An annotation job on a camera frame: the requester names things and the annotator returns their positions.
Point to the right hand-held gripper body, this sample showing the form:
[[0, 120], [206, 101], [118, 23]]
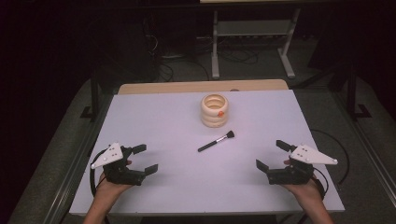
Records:
[[292, 174]]

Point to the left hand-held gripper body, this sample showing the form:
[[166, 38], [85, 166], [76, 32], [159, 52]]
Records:
[[124, 175]]

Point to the black makeup brush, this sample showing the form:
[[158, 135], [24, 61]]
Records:
[[214, 143]]

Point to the cream ringed holder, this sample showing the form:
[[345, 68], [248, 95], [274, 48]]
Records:
[[212, 119]]

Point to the person's right hand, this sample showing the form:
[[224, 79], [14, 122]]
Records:
[[300, 188]]

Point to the white paper sheet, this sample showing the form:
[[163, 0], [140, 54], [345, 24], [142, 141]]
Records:
[[171, 124]]

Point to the black metal stand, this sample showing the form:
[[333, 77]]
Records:
[[93, 99], [353, 93]]

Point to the wooden table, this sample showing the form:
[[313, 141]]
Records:
[[186, 87]]

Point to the black computer tower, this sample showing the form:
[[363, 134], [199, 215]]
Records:
[[177, 34]]

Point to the grey metal rail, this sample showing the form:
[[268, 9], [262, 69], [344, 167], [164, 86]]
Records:
[[370, 149], [71, 174]]

